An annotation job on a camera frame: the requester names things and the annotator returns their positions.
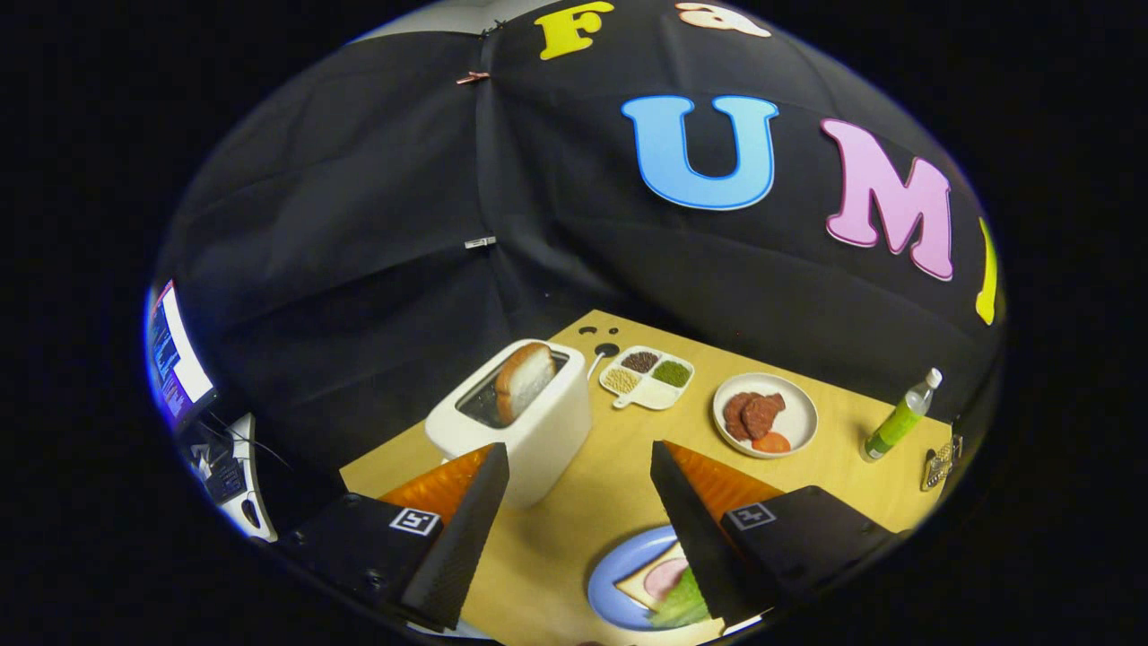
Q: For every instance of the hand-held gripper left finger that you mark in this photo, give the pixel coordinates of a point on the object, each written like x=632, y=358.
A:
x=453, y=547

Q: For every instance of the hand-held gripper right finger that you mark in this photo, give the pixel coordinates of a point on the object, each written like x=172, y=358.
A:
x=700, y=538

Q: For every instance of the green lettuce leaf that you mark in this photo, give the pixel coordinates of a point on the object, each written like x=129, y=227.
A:
x=683, y=606

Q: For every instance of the toasted bread slice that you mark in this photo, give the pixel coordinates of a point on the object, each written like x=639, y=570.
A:
x=525, y=377

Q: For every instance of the pink ham slice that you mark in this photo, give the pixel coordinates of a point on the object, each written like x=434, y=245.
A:
x=664, y=579

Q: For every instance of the white bread slice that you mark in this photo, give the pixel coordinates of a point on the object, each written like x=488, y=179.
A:
x=635, y=583

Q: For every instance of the blue round plate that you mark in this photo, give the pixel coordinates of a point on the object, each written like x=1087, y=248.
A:
x=610, y=592

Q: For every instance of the orange tomato slice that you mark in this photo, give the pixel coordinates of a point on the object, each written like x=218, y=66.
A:
x=771, y=443

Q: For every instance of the small brown meat slice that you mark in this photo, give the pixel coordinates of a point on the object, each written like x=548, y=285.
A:
x=734, y=417

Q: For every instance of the large brown meat slice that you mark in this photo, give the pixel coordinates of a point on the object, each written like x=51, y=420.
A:
x=764, y=414

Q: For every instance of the white toaster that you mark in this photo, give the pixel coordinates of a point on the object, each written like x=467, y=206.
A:
x=547, y=440

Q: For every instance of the white divided condiment tray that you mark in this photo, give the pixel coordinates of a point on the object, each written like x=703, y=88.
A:
x=646, y=392

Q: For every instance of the white round plate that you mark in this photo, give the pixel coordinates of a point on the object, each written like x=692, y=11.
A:
x=798, y=413

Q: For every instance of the white side table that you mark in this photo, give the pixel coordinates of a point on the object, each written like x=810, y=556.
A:
x=256, y=511

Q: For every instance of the green label plastic bottle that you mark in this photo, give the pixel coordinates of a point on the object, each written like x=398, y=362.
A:
x=897, y=422

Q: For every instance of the silver cloth clip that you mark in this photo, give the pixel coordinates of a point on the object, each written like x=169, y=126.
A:
x=480, y=242

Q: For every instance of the computer monitor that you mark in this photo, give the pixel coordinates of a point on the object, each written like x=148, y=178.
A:
x=175, y=359

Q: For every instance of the black backdrop cloth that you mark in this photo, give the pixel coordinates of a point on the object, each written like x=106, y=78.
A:
x=359, y=224

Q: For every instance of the red cloth clip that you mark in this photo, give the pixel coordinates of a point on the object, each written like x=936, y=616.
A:
x=473, y=78

